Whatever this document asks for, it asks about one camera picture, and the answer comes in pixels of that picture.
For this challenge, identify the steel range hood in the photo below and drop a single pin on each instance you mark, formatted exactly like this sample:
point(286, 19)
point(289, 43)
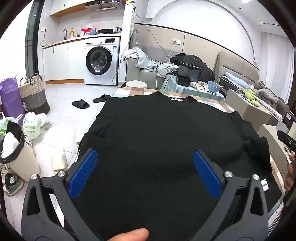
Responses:
point(101, 5)

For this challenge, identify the woven laundry basket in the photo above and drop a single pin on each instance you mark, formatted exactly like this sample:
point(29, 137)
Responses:
point(33, 97)

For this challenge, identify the blue pillow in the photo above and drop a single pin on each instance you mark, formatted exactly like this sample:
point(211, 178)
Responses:
point(235, 78)

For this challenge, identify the person's left hand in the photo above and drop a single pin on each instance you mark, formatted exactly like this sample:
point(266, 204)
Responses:
point(131, 235)

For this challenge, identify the beige cardboard box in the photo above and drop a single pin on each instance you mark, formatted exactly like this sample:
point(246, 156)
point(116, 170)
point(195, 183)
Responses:
point(249, 111)

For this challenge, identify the black slipper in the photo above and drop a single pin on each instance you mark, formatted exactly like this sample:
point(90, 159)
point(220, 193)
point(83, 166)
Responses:
point(81, 104)
point(101, 98)

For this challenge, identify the blue covered side table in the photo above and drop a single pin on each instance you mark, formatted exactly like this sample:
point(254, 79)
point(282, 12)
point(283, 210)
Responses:
point(171, 84)

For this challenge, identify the white green plastic bag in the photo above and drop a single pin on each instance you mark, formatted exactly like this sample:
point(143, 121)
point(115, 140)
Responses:
point(34, 126)

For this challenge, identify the foil wrapper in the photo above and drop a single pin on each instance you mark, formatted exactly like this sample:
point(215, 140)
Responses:
point(48, 126)

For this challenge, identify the black kitchen faucet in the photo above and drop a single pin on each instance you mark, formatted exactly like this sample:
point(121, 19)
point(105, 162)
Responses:
point(65, 32)

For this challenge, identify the white round stool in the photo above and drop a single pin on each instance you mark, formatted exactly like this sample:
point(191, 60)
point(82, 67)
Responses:
point(137, 83)

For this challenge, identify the person's right hand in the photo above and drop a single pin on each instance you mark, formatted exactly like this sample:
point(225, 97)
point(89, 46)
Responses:
point(289, 183)

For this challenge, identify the white wall socket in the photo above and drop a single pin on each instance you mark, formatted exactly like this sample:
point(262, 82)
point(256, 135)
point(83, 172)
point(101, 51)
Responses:
point(177, 41)

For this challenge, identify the black storage box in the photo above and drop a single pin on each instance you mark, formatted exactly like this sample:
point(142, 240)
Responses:
point(187, 73)

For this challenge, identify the purple bag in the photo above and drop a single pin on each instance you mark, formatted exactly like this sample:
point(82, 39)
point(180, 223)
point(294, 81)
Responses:
point(9, 99)

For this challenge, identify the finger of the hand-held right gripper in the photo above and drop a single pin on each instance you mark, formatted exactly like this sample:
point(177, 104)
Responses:
point(286, 139)

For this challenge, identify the black jacket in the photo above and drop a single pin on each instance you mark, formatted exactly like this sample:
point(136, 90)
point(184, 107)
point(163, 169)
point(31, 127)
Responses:
point(205, 67)

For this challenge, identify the beige trash bin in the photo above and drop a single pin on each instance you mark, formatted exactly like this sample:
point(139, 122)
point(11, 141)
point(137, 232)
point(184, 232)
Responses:
point(20, 160)

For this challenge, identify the black door frame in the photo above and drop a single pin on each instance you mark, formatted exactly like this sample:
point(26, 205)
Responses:
point(32, 41)

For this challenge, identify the white curtain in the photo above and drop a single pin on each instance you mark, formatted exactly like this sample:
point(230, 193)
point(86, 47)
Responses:
point(277, 62)

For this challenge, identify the grey quilt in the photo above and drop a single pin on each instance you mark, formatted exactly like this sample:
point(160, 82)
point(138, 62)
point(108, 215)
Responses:
point(270, 95)

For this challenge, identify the green plush toy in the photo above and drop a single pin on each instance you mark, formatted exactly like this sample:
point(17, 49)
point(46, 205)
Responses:
point(251, 95)

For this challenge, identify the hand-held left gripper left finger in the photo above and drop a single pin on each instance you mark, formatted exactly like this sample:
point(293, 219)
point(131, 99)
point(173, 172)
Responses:
point(83, 171)

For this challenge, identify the blue bowl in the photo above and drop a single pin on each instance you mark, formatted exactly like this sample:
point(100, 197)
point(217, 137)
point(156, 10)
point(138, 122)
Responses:
point(214, 87)

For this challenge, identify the snack package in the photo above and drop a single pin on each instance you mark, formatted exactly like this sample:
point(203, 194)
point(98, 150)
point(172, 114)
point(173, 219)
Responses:
point(201, 87)

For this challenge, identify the light blue clothes pile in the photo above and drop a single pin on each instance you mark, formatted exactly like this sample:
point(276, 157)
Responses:
point(138, 56)

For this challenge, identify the white base cabinet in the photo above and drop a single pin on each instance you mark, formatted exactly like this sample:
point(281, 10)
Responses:
point(60, 62)

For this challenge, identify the red plastic basket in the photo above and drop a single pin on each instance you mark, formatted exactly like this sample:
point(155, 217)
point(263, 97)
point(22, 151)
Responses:
point(86, 31)

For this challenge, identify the plaid blanket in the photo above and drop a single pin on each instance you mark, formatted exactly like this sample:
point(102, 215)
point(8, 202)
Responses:
point(129, 91)

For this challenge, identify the black frying pan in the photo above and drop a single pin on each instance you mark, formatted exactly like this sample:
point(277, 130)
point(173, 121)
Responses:
point(105, 30)

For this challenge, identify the white wall cabinet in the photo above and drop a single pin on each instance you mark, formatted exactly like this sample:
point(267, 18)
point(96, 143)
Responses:
point(67, 7)

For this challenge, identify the yellow soap bottle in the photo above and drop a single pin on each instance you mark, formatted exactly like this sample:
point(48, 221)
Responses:
point(72, 34)

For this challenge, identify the grey sofa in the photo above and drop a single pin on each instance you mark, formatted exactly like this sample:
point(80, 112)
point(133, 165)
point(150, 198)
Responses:
point(203, 44)

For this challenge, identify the green white sneaker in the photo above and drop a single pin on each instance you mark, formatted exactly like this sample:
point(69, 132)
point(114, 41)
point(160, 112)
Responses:
point(13, 185)

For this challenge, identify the white grey clothes pile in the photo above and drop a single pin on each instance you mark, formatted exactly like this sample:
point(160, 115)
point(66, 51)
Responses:
point(164, 68)

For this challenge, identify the black knit sweater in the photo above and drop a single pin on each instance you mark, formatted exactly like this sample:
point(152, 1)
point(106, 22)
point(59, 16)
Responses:
point(161, 139)

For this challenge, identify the white washing machine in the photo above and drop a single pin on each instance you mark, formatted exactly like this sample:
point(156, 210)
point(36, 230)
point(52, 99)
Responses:
point(101, 76)

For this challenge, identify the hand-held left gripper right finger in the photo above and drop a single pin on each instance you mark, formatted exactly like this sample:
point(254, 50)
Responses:
point(207, 173)

